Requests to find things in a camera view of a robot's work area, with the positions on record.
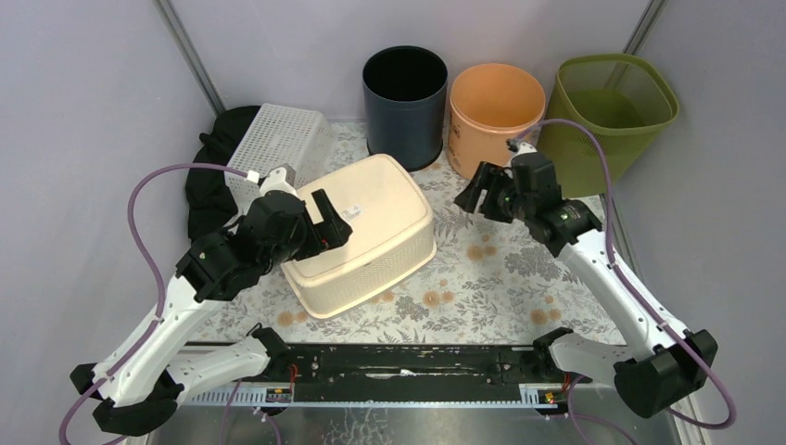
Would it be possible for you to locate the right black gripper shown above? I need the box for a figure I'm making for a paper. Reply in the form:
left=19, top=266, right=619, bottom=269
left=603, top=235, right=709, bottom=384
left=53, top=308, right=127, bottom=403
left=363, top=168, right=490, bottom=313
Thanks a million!
left=452, top=161, right=533, bottom=224

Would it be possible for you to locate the cream perforated large basket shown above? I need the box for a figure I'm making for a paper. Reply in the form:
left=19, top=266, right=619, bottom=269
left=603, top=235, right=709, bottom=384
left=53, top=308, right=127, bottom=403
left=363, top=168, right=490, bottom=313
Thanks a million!
left=282, top=154, right=437, bottom=319

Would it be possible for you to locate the white slotted basket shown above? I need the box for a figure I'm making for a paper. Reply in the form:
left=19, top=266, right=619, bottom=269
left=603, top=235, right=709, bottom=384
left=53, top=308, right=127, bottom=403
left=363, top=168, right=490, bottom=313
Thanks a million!
left=227, top=103, right=336, bottom=188

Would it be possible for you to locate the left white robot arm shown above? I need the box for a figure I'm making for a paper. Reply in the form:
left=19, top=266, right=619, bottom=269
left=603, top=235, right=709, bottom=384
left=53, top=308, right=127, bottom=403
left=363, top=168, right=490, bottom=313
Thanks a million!
left=70, top=189, right=353, bottom=438

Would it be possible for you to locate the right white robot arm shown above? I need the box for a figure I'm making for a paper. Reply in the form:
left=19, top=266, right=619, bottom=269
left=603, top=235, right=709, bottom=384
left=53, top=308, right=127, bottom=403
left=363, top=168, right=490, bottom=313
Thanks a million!
left=454, top=161, right=718, bottom=418

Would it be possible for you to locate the orange round bin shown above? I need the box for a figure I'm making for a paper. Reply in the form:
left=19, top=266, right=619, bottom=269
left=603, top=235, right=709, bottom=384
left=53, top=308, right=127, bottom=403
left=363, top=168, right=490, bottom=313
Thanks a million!
left=447, top=63, right=546, bottom=179

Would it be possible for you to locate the floral patterned table mat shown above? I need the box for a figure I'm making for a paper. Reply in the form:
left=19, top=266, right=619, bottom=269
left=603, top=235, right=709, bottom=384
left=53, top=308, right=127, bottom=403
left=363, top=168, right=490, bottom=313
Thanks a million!
left=194, top=157, right=622, bottom=345

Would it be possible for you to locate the black cloth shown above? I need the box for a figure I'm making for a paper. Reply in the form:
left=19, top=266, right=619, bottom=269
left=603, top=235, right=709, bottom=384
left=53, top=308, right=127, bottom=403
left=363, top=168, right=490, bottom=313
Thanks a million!
left=184, top=106, right=260, bottom=241

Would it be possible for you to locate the dark blue round bin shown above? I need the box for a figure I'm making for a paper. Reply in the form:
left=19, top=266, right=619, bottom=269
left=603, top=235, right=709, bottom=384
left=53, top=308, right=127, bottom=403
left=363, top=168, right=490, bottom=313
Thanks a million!
left=361, top=45, right=449, bottom=172

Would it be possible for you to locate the green mesh waste bin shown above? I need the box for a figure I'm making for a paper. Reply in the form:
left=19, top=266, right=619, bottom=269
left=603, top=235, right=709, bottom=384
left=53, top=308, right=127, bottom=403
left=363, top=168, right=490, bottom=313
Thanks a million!
left=537, top=54, right=679, bottom=198

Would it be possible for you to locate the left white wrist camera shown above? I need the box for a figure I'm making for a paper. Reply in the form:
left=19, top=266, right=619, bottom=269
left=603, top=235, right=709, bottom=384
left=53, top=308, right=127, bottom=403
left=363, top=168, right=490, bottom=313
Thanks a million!
left=259, top=164, right=298, bottom=197

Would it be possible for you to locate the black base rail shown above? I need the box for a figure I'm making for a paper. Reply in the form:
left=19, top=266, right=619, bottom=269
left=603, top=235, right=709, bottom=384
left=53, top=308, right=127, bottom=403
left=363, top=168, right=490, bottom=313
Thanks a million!
left=244, top=343, right=573, bottom=411

